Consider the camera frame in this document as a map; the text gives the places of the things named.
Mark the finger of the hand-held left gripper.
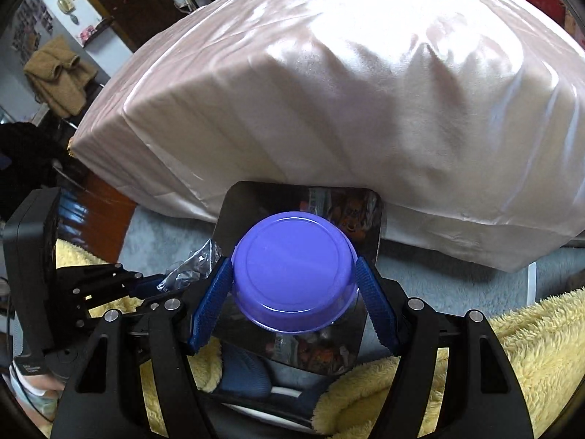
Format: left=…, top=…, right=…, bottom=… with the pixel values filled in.
left=68, top=294, right=162, bottom=326
left=57, top=263, right=166, bottom=296

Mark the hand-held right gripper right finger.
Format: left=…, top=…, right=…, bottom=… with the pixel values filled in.
left=355, top=256, right=535, bottom=439

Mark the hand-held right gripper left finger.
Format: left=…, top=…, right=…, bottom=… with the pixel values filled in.
left=50, top=256, right=234, bottom=439

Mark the clear printed plastic wrapper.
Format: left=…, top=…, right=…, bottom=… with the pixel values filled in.
left=155, top=239, right=224, bottom=293

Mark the purple plastic bowl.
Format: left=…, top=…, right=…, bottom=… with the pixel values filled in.
left=231, top=211, right=360, bottom=334

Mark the black waste bin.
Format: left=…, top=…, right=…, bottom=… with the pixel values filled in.
left=211, top=181, right=388, bottom=378

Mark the yellow fleece blanket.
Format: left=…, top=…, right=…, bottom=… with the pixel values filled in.
left=55, top=238, right=585, bottom=439

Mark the brown knit cloth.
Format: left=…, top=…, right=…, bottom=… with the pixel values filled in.
left=23, top=37, right=99, bottom=118

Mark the pink satin tablecloth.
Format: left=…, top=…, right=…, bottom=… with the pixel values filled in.
left=68, top=0, right=585, bottom=273

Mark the dark brown door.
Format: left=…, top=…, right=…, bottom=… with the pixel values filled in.
left=61, top=0, right=238, bottom=53

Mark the wall photo collage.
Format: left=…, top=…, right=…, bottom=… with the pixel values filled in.
left=11, top=0, right=54, bottom=63

